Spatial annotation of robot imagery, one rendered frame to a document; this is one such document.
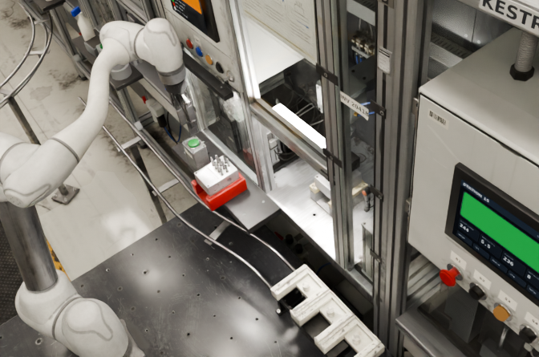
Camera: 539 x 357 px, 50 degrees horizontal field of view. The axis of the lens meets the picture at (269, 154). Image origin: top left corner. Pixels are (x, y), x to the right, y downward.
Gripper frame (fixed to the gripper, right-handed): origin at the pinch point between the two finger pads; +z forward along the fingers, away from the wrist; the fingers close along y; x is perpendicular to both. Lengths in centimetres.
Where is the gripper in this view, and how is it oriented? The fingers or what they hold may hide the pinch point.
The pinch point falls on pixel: (187, 122)
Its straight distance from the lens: 205.9
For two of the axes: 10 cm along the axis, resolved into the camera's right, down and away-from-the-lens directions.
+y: -5.9, -5.4, 6.0
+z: 1.2, 6.8, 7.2
